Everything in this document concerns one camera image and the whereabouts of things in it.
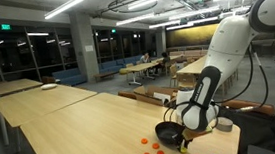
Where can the grey tape roll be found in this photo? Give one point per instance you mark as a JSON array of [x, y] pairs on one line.
[[224, 124]]

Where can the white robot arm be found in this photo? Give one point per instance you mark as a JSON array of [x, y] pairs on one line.
[[227, 48]]

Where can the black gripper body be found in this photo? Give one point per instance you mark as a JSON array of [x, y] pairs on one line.
[[188, 135]]

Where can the yellow round block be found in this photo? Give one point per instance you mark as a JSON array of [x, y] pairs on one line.
[[183, 149]]

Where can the brown leather chair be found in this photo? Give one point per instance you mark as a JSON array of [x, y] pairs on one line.
[[252, 106]]

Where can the blue sofa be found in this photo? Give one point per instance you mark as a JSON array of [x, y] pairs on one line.
[[70, 77]]

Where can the seated person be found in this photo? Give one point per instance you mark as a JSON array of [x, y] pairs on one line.
[[145, 58]]

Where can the black bowl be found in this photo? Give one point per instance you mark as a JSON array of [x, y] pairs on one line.
[[170, 133]]

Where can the black bag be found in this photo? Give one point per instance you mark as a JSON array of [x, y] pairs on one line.
[[257, 129]]

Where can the white plate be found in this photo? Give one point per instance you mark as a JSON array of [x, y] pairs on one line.
[[48, 86]]

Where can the green exit sign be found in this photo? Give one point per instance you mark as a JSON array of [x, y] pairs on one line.
[[5, 27]]

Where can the wooden side table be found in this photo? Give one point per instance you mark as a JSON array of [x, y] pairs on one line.
[[22, 107]]

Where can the orange round block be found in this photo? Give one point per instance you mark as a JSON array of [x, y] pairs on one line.
[[144, 141], [155, 146]]

